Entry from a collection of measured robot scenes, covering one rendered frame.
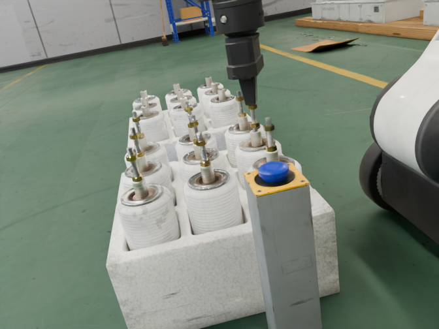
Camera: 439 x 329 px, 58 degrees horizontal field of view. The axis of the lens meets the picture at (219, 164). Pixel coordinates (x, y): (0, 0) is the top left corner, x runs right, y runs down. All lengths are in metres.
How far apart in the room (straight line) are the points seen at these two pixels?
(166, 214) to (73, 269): 0.43
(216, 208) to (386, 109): 0.31
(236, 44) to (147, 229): 0.35
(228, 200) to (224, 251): 0.09
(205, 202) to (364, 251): 0.39
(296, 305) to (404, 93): 0.34
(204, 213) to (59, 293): 0.44
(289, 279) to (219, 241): 0.15
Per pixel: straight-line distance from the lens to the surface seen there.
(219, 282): 0.71
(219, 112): 1.19
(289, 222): 0.51
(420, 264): 0.88
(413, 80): 0.64
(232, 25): 0.72
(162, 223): 0.67
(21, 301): 1.02
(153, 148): 0.90
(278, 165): 0.51
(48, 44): 7.12
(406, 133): 0.60
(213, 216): 0.67
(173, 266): 0.68
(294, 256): 0.54
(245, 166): 0.79
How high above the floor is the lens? 0.54
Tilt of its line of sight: 23 degrees down
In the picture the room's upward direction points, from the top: 11 degrees counter-clockwise
